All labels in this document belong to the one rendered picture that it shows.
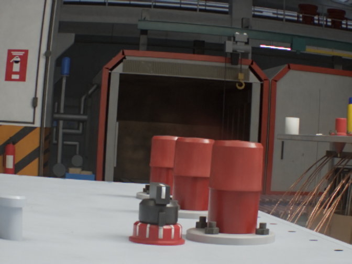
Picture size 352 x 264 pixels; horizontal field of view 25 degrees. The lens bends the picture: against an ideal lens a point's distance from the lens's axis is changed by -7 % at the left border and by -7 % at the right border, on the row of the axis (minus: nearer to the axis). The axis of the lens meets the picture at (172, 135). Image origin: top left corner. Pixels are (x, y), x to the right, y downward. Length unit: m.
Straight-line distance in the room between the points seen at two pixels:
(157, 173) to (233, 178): 0.67
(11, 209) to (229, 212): 0.30
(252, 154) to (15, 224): 0.34
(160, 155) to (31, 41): 10.03
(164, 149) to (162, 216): 0.72
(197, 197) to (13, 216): 0.53
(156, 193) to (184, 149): 0.40
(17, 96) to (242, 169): 10.63
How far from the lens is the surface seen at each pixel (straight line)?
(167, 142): 1.73
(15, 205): 0.95
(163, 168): 1.73
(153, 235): 1.03
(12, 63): 11.69
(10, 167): 11.51
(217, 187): 1.09
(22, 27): 11.75
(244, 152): 1.08
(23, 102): 11.66
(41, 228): 1.10
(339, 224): 4.01
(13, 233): 0.96
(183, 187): 1.41
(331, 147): 4.59
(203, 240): 1.07
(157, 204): 1.03
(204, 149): 1.41
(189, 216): 1.38
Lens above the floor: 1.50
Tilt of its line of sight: level
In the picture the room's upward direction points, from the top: 3 degrees clockwise
